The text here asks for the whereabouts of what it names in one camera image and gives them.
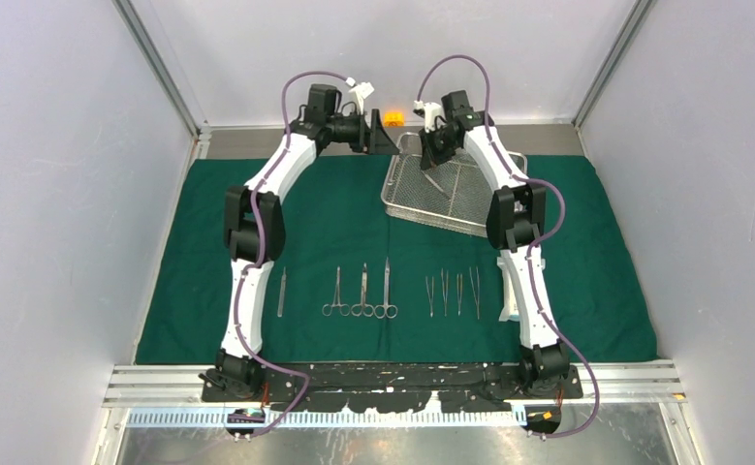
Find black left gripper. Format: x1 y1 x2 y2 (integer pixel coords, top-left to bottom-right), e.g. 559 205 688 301
328 109 400 156

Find long steel probe rod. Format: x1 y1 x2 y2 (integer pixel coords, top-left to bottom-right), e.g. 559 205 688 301
276 266 288 318

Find steel scalpel handle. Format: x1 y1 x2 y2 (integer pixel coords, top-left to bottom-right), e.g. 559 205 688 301
423 167 453 199

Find steel needle holder clamp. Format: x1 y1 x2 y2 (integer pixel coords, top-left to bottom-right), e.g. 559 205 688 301
456 273 464 316

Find steel surgical forceps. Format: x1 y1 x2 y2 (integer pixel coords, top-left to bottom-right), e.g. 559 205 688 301
425 276 436 318

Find metal mesh instrument tray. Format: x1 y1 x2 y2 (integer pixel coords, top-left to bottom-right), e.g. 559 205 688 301
381 132 494 238

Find steel ring-handled scissors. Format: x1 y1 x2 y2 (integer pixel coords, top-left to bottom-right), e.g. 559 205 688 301
374 258 398 320

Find steel ring-handled hemostat clamp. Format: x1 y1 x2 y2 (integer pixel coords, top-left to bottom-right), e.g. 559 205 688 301
321 266 351 317

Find small steel scissors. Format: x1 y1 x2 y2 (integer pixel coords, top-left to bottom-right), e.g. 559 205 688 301
351 263 375 317

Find yellow toy block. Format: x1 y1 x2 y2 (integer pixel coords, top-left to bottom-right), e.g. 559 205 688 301
383 111 405 127

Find green surgical drape cloth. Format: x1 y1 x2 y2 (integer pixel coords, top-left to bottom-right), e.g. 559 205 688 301
135 156 658 364

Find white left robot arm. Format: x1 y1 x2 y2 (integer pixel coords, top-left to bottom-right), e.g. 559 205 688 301
202 79 398 401

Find white sterile packet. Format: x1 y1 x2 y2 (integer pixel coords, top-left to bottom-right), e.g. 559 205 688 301
497 258 519 322

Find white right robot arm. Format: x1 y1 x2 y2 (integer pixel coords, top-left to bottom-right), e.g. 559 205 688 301
413 90 570 398

